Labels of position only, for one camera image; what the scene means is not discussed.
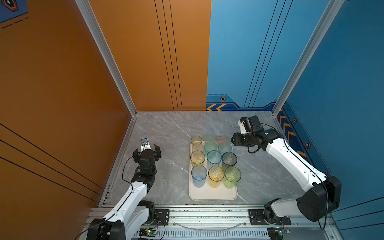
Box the teal glass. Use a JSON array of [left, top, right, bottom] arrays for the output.
[[218, 142, 233, 155], [204, 141, 218, 153]]

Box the tall dark grey glass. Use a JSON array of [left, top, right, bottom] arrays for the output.
[[222, 152, 238, 169]]

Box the small pink glass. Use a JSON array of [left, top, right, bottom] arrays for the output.
[[216, 136, 230, 145]]

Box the tall green glass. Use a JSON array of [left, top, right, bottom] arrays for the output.
[[224, 167, 242, 189]]

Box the teal glass front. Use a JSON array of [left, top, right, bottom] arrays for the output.
[[204, 141, 218, 153]]

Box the small green glass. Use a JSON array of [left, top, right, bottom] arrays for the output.
[[204, 135, 216, 143]]

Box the tall blue glass front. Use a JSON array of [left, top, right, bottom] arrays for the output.
[[207, 150, 222, 169]]

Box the tall blue glass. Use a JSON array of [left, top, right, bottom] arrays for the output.
[[191, 165, 208, 188], [207, 150, 222, 169]]

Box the tall yellow glass front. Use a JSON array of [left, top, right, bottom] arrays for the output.
[[190, 150, 206, 167]]

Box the tall yellow glass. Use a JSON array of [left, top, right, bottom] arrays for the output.
[[190, 150, 206, 167], [208, 166, 225, 188]]

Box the small yellow glass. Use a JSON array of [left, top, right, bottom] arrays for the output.
[[191, 136, 203, 146]]

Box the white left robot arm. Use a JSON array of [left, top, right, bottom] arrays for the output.
[[85, 139, 162, 240]]

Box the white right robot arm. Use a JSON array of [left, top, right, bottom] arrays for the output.
[[231, 116, 342, 225]]

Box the cream plastic tray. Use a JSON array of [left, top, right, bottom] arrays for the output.
[[189, 141, 238, 201]]

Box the left circuit board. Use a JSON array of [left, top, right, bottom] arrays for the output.
[[138, 229, 158, 239]]

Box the circuit board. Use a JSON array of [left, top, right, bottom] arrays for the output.
[[138, 229, 158, 239], [267, 228, 291, 240]]

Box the right circuit board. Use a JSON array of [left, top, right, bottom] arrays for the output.
[[267, 228, 291, 240]]

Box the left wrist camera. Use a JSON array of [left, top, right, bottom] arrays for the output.
[[141, 138, 151, 151]]

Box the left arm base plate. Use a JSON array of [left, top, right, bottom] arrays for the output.
[[144, 209, 170, 226]]

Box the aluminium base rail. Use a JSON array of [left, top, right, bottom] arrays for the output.
[[152, 204, 343, 240]]

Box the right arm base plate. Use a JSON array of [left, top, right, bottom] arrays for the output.
[[248, 209, 292, 226]]

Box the aluminium corner post right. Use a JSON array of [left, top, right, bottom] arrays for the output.
[[272, 0, 345, 117]]

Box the aluminium corner post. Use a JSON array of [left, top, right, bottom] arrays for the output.
[[75, 0, 137, 117], [272, 0, 345, 117]]

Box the aluminium corner post left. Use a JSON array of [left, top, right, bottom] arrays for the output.
[[75, 0, 137, 117]]

